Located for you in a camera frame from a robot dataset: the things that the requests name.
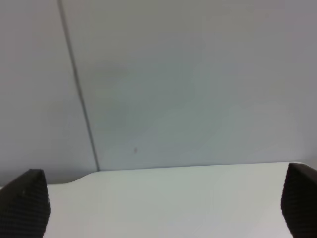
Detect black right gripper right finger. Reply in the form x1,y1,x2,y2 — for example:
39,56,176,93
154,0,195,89
281,163,317,238

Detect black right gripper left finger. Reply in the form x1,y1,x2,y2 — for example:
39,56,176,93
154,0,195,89
0,169,51,238

